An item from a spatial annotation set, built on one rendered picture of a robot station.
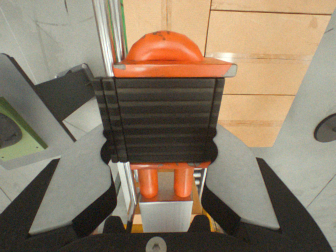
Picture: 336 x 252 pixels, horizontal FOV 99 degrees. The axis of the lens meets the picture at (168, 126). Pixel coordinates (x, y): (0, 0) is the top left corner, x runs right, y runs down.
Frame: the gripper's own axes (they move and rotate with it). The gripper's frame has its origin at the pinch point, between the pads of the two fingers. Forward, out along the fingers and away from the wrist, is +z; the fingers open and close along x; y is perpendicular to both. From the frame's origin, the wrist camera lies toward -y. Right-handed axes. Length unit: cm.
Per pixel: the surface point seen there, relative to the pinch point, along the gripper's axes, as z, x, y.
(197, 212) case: 34, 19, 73
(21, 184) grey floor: 127, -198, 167
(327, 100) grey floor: 128, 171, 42
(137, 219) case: 32, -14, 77
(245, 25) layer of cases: 73, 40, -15
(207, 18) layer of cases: 73, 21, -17
